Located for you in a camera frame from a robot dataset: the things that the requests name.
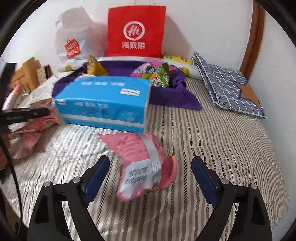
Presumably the pink silver-striped snack bag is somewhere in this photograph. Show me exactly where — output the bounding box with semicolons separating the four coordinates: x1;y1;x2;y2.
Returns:
99;133;178;201

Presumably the plush unicorn toy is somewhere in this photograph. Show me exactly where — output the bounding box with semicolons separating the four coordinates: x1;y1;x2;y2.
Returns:
2;84;23;110

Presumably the pink strawberry snack bags pile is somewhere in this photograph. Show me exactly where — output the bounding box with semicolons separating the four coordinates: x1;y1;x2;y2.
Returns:
8;98;58;160

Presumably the wooden headboard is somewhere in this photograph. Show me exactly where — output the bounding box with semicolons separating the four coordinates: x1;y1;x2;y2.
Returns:
9;57;41;93

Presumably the striped grey quilt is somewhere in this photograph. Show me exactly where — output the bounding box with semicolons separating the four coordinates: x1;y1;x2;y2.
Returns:
0;69;290;241

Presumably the yellow triangular snack packet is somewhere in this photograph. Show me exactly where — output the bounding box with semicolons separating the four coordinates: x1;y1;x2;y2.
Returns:
86;55;108;76

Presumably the blue tissue pack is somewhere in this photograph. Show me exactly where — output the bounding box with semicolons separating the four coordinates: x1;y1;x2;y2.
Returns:
54;76;151;133

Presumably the white Miniso plastic bag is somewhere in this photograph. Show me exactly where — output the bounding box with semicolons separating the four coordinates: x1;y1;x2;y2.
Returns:
55;7;107;63

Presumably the grey checkered star cloth bag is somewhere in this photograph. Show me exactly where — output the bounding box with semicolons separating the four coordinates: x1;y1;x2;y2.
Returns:
193;52;266;120

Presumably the purple pink snack bag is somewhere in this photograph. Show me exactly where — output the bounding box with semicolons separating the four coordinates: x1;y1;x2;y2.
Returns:
130;60;177;79

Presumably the red Haidilao paper bag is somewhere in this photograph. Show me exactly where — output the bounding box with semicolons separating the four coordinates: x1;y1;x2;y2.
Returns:
107;5;166;58

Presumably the green black snack packet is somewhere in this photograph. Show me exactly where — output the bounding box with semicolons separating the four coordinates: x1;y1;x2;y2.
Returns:
144;67;170;88

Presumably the rolled fruit print mat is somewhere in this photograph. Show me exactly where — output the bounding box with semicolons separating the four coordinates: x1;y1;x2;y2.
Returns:
57;56;202;80

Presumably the patterned picture frame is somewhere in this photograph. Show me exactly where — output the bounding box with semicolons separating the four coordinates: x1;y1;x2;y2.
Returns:
36;65;53;84

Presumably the yellow snack bag by wall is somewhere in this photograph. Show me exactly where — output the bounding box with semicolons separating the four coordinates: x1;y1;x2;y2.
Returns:
163;54;193;65

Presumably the brown wooden door frame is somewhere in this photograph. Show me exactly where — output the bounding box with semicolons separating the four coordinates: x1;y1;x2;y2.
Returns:
240;1;265;79

